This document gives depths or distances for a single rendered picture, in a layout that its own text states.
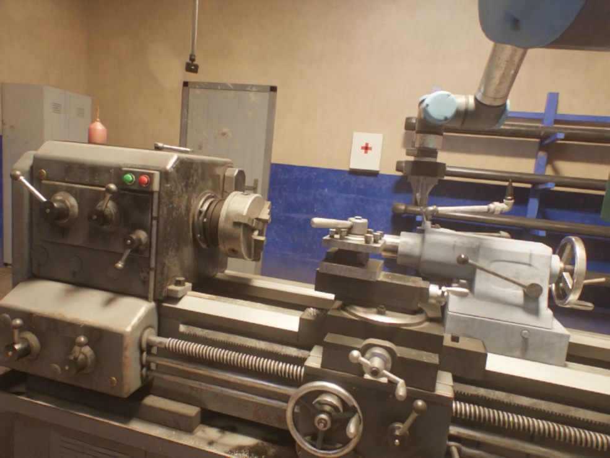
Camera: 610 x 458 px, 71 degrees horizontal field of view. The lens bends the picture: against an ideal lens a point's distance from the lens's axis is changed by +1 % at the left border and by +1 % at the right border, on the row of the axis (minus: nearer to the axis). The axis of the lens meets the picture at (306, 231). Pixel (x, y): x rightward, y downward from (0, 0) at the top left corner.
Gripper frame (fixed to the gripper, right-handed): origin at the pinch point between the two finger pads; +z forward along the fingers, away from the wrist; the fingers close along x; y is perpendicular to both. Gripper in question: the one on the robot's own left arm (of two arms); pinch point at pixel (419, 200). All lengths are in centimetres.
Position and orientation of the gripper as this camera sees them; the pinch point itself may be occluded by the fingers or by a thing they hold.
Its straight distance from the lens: 149.1
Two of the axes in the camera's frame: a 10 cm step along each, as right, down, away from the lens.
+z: -1.0, 9.8, 1.5
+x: -6.9, -1.7, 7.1
